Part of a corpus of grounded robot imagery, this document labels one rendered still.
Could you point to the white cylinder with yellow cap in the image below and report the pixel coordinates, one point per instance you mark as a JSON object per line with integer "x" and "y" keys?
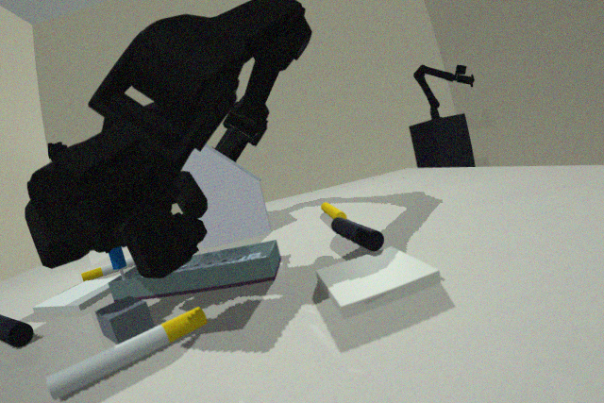
{"x": 95, "y": 367}
{"x": 98, "y": 272}

